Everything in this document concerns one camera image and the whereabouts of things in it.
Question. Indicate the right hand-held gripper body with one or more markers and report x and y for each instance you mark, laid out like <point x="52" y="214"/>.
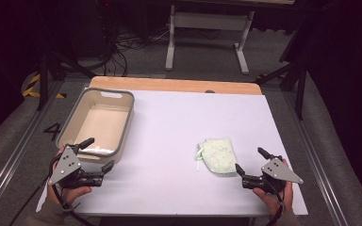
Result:
<point x="279" y="171"/>

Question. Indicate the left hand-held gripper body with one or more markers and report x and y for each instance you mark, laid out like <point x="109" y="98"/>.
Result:
<point x="65" y="165"/>

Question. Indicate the light green face mask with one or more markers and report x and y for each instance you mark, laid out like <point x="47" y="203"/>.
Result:
<point x="220" y="155"/>

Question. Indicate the beige plastic bin grey rim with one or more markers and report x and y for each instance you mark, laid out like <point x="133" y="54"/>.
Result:
<point x="103" y="122"/>

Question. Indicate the person's left hand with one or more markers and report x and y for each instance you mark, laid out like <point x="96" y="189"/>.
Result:
<point x="70" y="194"/>

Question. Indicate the person's right hand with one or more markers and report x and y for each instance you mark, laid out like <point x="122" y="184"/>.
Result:
<point x="268" y="201"/>

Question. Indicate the white table mat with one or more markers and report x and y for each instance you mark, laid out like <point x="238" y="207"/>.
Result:
<point x="169" y="141"/>

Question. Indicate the black metal stand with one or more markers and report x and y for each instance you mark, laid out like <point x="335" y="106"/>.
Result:
<point x="300" y="91"/>
<point x="43" y="78"/>

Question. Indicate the grey table grommet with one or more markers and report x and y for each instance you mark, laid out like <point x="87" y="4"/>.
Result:
<point x="209" y="91"/>

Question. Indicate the aluminium floor rail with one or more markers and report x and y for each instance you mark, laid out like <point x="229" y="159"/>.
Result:
<point x="320" y="163"/>
<point x="15" y="157"/>

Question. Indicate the white metal desk frame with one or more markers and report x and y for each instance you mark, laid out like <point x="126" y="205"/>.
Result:
<point x="212" y="22"/>

